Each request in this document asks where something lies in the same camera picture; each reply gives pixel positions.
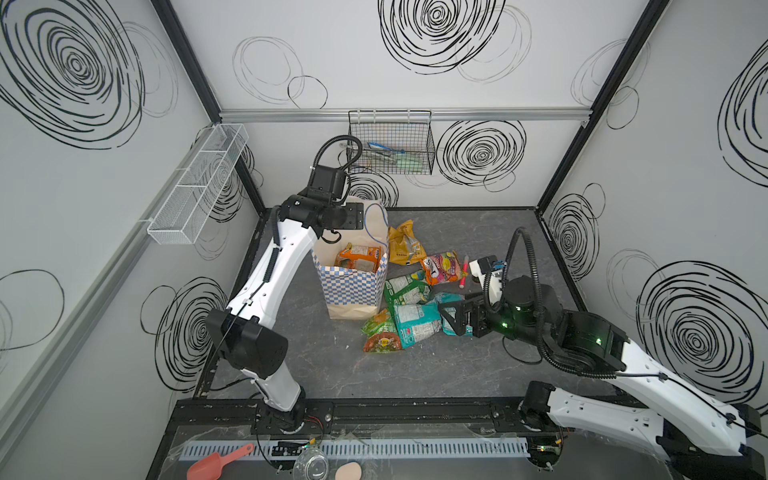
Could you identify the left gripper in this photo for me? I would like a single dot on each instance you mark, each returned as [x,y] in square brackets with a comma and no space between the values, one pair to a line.
[347,217]

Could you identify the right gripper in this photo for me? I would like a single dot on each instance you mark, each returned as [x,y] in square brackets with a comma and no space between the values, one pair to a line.
[471,316]

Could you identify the teal mint snack bag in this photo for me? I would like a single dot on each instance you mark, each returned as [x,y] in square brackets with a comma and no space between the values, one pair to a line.
[442,299]

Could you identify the orange Fox's snack bag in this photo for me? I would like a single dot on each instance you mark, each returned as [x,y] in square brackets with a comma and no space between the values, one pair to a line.
[360,258]

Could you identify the blue checkered paper bag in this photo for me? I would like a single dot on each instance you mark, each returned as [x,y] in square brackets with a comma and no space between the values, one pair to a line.
[353,294]

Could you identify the orange snack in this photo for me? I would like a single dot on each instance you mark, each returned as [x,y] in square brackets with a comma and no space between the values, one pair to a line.
[442,268]

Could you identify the yellow snack bag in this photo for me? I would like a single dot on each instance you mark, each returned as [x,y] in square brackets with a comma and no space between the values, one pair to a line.
[404,248]

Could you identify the green red snack bag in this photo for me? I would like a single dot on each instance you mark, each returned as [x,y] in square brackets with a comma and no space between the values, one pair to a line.
[381,334]

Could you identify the green white snack bag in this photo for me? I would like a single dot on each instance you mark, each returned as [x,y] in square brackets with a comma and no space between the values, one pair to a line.
[410,289]

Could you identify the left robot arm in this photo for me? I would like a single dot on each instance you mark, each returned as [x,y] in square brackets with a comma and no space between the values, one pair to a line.
[243,332]

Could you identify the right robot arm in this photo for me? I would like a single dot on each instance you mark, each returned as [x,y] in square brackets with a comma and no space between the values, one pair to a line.
[696,435]

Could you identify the pink marker pen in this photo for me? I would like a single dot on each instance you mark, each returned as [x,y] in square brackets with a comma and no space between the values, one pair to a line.
[465,272]

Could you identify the tongs in basket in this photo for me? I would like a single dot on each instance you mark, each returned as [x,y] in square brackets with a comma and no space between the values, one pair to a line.
[375,153]

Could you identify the beige round sponge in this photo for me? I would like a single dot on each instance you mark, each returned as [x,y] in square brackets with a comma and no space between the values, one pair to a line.
[349,471]

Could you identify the clear glass bowl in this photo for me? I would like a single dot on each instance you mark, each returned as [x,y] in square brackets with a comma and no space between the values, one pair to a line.
[311,464]

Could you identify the red plastic scoop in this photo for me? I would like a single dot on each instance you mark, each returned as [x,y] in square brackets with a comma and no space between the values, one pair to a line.
[211,466]

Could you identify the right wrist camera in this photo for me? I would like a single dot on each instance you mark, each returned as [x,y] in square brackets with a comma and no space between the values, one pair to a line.
[488,270]

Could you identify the black wire wall basket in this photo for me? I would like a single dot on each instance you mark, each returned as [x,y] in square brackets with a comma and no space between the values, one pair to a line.
[401,129]

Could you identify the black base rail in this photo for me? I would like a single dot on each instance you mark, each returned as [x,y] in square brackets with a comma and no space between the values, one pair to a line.
[329,416]

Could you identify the clear wall shelf tray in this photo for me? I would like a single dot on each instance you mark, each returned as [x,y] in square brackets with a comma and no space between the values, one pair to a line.
[206,189]

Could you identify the grey slotted cable duct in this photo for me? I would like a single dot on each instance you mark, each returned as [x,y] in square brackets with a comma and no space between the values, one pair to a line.
[350,449]

